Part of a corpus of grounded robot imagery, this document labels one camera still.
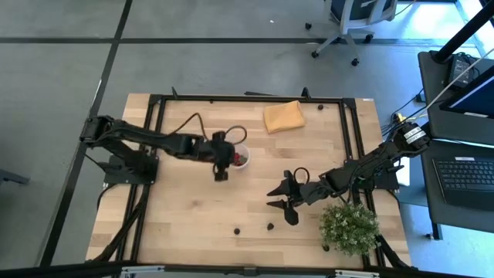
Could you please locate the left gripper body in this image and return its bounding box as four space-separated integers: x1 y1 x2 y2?
200 137 237 168

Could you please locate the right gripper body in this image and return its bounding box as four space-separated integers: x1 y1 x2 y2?
292 178 333 207

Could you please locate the clear plastic tupperware cup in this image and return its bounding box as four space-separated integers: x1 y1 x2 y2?
230 142 252 171

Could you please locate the green artificial plant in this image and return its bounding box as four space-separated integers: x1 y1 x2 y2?
318 201 382 258

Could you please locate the folded yellow cloth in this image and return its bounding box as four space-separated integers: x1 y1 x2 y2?
262 100 306 135

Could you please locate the dark grey desk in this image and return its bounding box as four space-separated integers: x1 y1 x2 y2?
417 49 494 240

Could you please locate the black rig bar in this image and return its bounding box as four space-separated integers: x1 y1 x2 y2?
0 260 494 278

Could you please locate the white office chair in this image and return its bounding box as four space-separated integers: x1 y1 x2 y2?
304 0 398 67

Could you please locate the desk monitor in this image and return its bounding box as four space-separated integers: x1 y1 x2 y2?
438 64 494 119

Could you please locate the black power adapter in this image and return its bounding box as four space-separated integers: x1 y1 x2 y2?
447 53 480 88

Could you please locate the grey furniture foot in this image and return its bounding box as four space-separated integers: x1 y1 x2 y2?
0 168 31 187

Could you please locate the black table frame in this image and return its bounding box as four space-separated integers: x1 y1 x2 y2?
86 86 414 278

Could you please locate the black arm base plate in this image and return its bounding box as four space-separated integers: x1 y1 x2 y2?
98 154 160 186
344 160 401 192

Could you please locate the black cable bundle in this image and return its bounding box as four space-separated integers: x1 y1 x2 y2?
374 233 411 270
92 185 152 263

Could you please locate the white cable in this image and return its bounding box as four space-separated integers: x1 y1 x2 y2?
420 46 494 115

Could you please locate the black rig post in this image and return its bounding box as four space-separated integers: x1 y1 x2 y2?
432 0 494 63

